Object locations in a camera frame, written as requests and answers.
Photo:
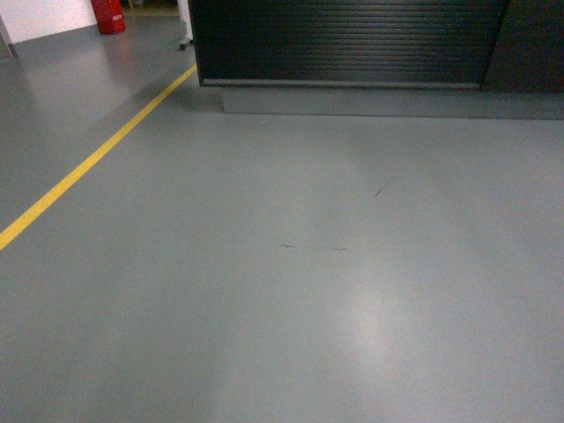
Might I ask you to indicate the black checkout counter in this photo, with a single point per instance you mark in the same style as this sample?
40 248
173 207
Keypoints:
477 45

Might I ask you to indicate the white wheeled stand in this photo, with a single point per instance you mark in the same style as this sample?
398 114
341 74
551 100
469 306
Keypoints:
183 6

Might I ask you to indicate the red fire extinguisher box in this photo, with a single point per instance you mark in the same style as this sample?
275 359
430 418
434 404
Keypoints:
109 17

